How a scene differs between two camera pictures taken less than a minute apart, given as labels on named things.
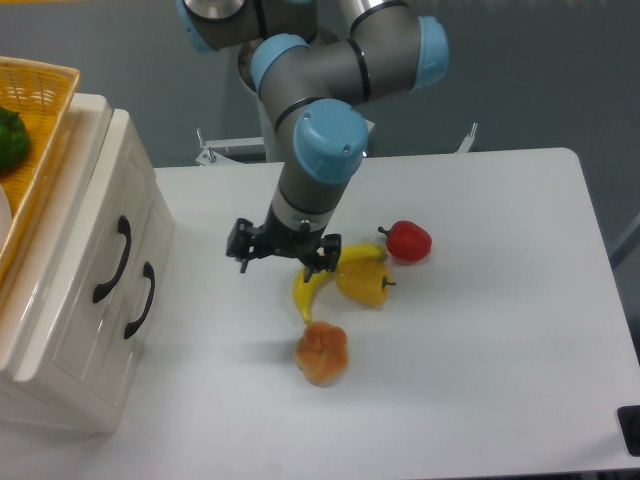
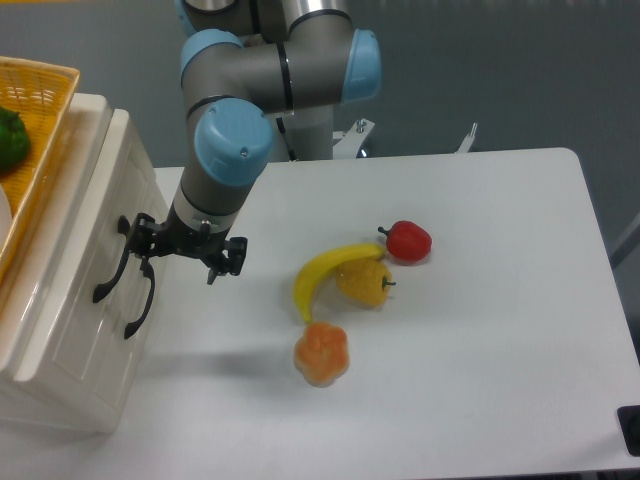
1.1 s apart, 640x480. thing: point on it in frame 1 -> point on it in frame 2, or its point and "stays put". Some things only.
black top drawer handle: (124, 227) stays put
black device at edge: (629, 419) stays put
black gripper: (277, 238) -> (173, 238)
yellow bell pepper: (368, 281) stays put
